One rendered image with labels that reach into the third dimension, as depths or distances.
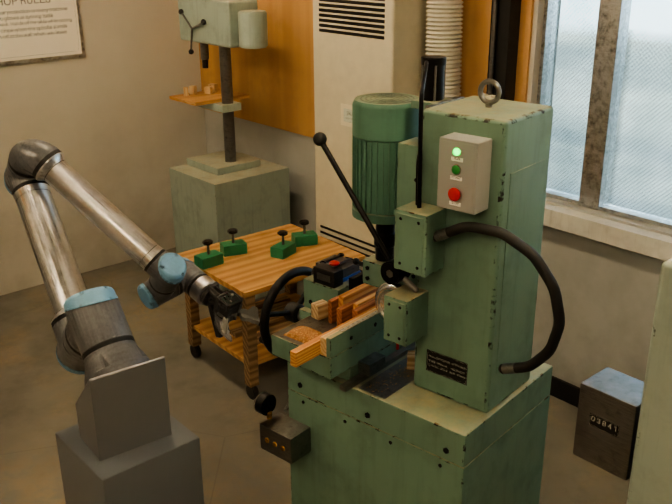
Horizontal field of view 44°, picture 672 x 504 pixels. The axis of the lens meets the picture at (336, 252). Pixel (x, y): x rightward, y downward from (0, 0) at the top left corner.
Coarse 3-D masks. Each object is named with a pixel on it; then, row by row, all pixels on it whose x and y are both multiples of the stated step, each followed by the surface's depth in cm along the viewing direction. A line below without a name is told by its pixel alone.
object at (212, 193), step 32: (192, 0) 419; (224, 0) 403; (256, 0) 408; (192, 32) 425; (224, 32) 405; (256, 32) 396; (224, 64) 424; (192, 96) 442; (224, 96) 430; (224, 128) 437; (192, 160) 448; (224, 160) 446; (256, 160) 447; (192, 192) 436; (224, 192) 423; (256, 192) 437; (288, 192) 452; (192, 224) 445; (224, 224) 429; (256, 224) 443; (224, 288) 440
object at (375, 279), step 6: (366, 258) 225; (372, 258) 225; (366, 264) 224; (372, 264) 222; (378, 264) 221; (366, 270) 224; (372, 270) 223; (378, 270) 222; (366, 276) 225; (372, 276) 224; (378, 276) 222; (366, 282) 226; (372, 282) 224; (378, 282) 223; (384, 282) 221
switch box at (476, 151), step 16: (448, 144) 179; (464, 144) 177; (480, 144) 175; (448, 160) 180; (464, 160) 178; (480, 160) 177; (448, 176) 182; (464, 176) 179; (480, 176) 178; (464, 192) 180; (480, 192) 180; (448, 208) 184; (464, 208) 181; (480, 208) 182
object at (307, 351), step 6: (366, 312) 223; (354, 318) 220; (342, 324) 217; (330, 330) 213; (318, 336) 210; (306, 342) 207; (312, 342) 207; (318, 342) 208; (300, 348) 204; (306, 348) 205; (312, 348) 207; (318, 348) 209; (294, 354) 202; (300, 354) 204; (306, 354) 205; (312, 354) 207; (318, 354) 209; (294, 360) 203; (300, 360) 204; (306, 360) 206; (294, 366) 204
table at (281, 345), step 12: (300, 312) 242; (300, 324) 226; (312, 324) 226; (324, 324) 226; (336, 324) 226; (276, 336) 219; (372, 336) 220; (276, 348) 221; (288, 348) 217; (348, 348) 213; (360, 348) 217; (372, 348) 221; (288, 360) 219; (312, 360) 212; (324, 360) 209; (336, 360) 210; (348, 360) 214; (324, 372) 211; (336, 372) 211
